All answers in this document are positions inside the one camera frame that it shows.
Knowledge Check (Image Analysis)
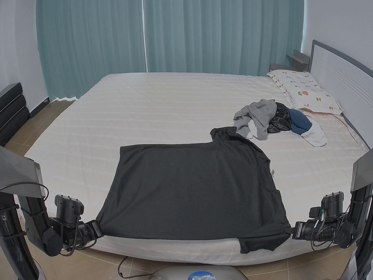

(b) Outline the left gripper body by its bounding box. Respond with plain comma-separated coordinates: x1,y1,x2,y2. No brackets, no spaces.
73,219,105,249

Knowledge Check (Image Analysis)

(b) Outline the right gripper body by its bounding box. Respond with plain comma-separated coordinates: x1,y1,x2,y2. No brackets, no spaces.
292,220,337,241

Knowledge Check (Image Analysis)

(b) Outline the black T-shirt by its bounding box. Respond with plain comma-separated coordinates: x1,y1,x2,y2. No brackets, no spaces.
96,127,292,254

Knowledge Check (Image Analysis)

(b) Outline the bed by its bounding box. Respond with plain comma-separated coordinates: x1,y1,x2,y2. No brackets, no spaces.
22,40,373,266

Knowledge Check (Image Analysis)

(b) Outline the white garment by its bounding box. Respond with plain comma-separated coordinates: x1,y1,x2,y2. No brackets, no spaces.
302,118,327,147

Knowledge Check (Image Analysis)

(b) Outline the dark blue garment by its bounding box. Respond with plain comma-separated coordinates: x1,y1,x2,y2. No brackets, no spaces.
288,109,312,136

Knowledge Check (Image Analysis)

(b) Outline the black shiny garment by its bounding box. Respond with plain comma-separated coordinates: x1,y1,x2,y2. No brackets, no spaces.
268,102,292,134

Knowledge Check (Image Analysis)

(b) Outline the grey garment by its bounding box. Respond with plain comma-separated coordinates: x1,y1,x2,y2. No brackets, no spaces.
233,99,277,141

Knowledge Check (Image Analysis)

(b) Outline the white printed pillow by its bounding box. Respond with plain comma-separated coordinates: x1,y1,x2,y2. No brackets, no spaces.
267,69,344,115

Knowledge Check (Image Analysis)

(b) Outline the black chest of drawers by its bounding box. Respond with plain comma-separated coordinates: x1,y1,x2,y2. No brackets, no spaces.
0,82,31,146

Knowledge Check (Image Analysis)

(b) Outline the grey bedside table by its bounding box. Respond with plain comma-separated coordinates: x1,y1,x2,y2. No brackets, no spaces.
269,49,310,72

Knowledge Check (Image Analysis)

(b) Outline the blue-green curtain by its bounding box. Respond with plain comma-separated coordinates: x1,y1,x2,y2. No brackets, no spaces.
143,0,305,76
36,0,147,101

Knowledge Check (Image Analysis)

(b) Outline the black cable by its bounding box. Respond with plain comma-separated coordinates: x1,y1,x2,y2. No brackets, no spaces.
0,183,49,201
117,255,153,278

